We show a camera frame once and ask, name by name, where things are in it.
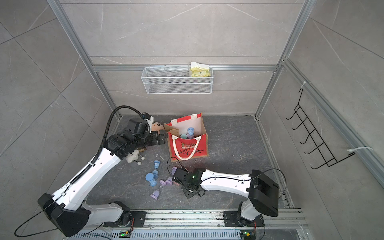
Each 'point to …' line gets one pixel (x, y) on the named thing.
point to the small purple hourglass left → (163, 183)
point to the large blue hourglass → (150, 178)
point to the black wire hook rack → (314, 136)
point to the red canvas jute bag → (181, 149)
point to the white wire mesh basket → (197, 79)
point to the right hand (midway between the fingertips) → (192, 190)
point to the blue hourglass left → (156, 166)
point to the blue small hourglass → (190, 134)
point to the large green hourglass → (183, 136)
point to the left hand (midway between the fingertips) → (162, 133)
